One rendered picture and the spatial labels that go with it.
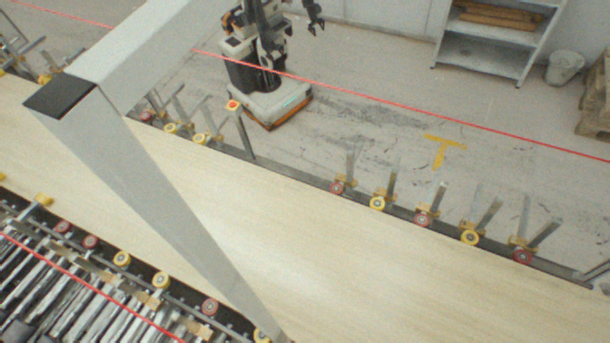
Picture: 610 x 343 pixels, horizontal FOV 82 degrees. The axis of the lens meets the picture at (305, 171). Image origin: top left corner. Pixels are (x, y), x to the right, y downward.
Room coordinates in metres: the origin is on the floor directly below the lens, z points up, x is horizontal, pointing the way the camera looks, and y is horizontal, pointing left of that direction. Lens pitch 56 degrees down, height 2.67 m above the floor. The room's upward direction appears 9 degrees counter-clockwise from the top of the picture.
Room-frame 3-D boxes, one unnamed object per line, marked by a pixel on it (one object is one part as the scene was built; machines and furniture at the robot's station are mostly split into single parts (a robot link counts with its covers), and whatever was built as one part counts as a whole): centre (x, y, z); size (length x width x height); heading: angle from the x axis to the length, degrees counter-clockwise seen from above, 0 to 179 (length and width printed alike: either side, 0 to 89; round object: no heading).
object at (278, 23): (2.52, 0.07, 0.99); 0.28 x 0.16 x 0.22; 126
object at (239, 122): (1.53, 0.36, 0.93); 0.05 x 0.05 x 0.45; 57
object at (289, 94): (2.76, 0.24, 0.16); 0.67 x 0.64 x 0.25; 36
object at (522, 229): (0.67, -1.10, 0.82); 0.43 x 0.03 x 0.04; 147
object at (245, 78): (2.83, 0.30, 0.59); 0.55 x 0.34 x 0.83; 126
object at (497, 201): (0.71, -0.88, 0.92); 0.04 x 0.04 x 0.48; 57
